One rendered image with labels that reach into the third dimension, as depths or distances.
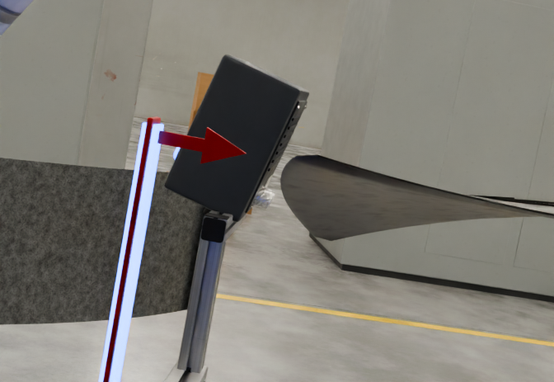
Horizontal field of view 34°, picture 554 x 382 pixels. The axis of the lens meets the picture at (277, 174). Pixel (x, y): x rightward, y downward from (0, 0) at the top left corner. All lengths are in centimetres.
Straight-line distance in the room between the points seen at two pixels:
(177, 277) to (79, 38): 400
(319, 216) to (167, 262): 190
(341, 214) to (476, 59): 617
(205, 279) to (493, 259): 594
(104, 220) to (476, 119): 476
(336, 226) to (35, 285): 168
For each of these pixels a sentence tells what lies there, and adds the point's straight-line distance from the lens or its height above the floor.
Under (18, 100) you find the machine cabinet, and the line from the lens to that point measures 648.
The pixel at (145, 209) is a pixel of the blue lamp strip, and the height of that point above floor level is 113.
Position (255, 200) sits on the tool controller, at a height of 107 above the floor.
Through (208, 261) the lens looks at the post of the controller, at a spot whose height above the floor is 100.
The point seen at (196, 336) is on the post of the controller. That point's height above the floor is 90.
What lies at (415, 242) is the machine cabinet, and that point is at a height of 29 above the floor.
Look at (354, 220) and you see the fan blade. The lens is 67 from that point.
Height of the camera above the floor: 123
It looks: 5 degrees down
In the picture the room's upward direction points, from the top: 10 degrees clockwise
